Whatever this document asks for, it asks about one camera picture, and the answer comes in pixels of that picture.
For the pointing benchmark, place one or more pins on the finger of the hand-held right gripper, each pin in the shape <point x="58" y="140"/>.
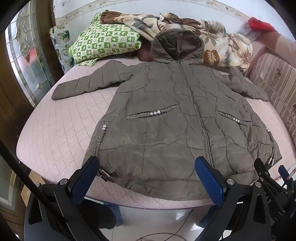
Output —
<point x="262" y="168"/>
<point x="283" y="172"/>

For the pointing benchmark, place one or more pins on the stained glass door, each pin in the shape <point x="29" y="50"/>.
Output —
<point x="30" y="58"/>

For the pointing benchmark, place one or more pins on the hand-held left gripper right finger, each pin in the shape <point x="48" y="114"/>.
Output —
<point x="210" y="182"/>

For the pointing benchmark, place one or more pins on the white grey cloth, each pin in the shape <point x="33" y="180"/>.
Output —
<point x="245" y="29"/>

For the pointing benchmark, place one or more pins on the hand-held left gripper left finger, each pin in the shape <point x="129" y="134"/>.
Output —
<point x="84" y="179"/>

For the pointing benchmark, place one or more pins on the brown fringed cloth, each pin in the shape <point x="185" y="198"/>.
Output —
<point x="111" y="16"/>

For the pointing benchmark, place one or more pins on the green checked pillow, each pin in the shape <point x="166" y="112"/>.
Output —
<point x="104" y="39"/>

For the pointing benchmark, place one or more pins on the olive hooded puffer jacket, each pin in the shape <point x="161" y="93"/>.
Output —
<point x="161" y="115"/>

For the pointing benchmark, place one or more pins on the pink quilted bed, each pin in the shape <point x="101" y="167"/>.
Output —
<point x="57" y="129"/>

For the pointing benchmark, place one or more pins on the striped floral bed cushion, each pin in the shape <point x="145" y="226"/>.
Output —
<point x="277" y="81"/>

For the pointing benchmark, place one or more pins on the red cloth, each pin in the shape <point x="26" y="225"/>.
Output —
<point x="260" y="24"/>

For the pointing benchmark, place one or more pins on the leaf print blanket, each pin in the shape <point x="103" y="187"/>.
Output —
<point x="219" y="39"/>

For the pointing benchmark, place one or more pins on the dusty pink pillow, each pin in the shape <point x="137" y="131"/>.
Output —
<point x="144" y="54"/>

